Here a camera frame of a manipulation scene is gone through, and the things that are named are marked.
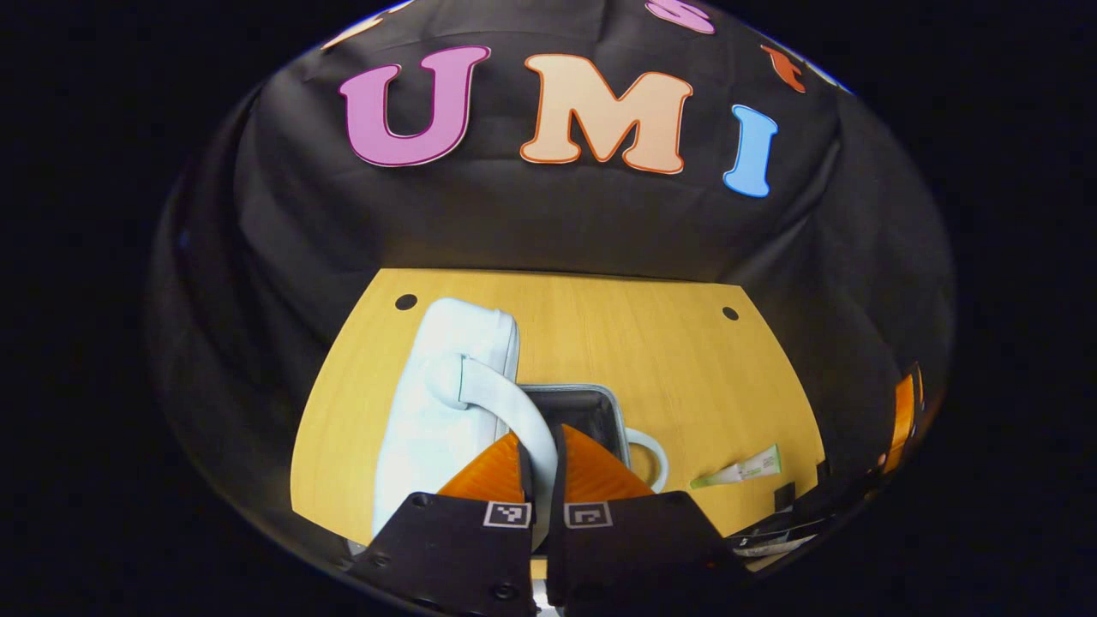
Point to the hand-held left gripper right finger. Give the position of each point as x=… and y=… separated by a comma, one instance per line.
x=617, y=548

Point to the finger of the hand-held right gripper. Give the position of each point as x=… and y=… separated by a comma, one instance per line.
x=904, y=411

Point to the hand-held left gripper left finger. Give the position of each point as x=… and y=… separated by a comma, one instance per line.
x=463, y=548

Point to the small white suitcase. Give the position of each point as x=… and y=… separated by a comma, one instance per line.
x=446, y=411

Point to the small white green-capped tube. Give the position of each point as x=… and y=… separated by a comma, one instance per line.
x=741, y=470

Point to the black backdrop cloth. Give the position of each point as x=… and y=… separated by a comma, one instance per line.
x=514, y=223

